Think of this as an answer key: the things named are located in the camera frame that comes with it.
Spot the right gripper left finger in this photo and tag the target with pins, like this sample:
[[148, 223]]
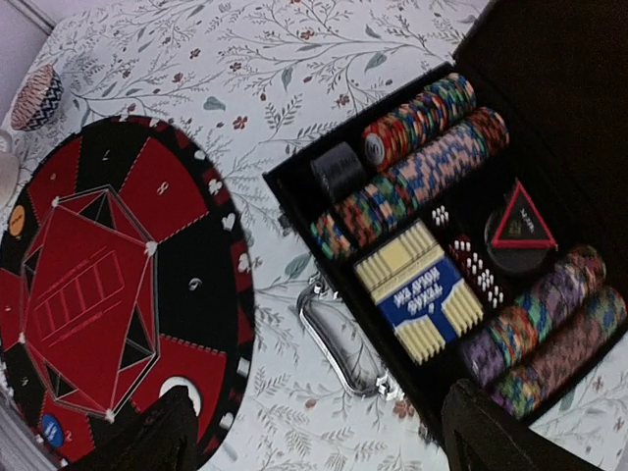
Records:
[[163, 437]]

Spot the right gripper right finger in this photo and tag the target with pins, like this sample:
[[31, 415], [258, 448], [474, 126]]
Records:
[[479, 435]]

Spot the blue small blind button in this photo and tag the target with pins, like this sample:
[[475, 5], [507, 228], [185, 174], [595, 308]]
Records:
[[52, 430]]

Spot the orange big blind button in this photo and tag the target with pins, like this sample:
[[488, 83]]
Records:
[[17, 221]]

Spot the boxed texas holdem cards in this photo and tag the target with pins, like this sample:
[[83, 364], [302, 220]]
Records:
[[420, 292]]

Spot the chip row outer right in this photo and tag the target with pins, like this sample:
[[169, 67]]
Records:
[[527, 386]]

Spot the chip row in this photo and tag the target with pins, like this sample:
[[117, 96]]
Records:
[[412, 124], [527, 386], [518, 329], [395, 195]]

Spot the chip row inner right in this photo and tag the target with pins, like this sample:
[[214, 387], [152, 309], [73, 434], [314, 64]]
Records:
[[518, 329]]

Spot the red dice set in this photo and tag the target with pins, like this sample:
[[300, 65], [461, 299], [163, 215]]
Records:
[[469, 258]]

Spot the round red black poker mat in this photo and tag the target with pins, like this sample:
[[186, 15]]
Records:
[[131, 276]]

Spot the black triangle logo disc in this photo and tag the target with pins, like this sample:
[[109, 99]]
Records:
[[517, 237]]

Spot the black poker chip case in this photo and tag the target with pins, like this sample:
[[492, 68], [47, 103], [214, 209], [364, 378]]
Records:
[[556, 71]]

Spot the black chip stack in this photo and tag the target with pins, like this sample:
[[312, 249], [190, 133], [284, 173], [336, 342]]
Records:
[[338, 172]]

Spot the chip row back left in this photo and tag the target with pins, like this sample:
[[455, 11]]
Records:
[[412, 124]]

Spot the red patterned small bowl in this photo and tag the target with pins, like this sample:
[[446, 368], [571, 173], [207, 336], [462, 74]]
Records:
[[38, 100]]

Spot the chrome case handle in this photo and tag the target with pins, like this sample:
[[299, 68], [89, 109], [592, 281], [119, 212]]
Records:
[[350, 354]]

